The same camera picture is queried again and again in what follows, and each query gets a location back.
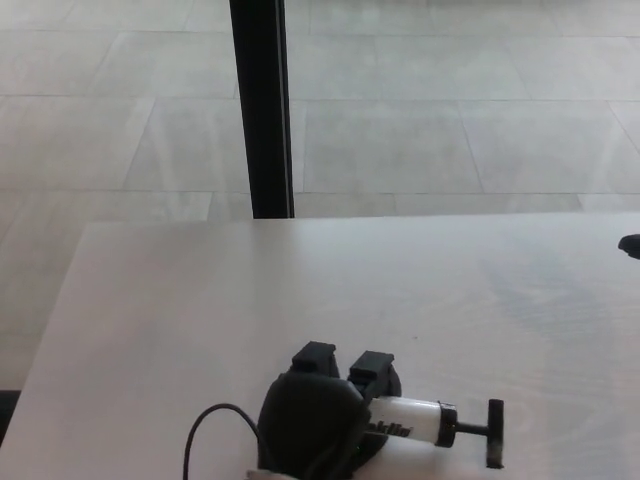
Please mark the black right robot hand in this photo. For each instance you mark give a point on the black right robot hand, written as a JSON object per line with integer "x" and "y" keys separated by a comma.
{"x": 632, "y": 245}

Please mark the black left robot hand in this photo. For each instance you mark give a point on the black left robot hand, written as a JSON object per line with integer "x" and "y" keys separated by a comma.
{"x": 310, "y": 415}

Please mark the white Franklin hand air pump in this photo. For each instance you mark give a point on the white Franklin hand air pump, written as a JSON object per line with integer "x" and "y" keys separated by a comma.
{"x": 420, "y": 415}

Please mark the black vertical window frame post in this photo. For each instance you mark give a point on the black vertical window frame post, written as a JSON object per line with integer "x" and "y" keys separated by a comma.
{"x": 260, "y": 100}

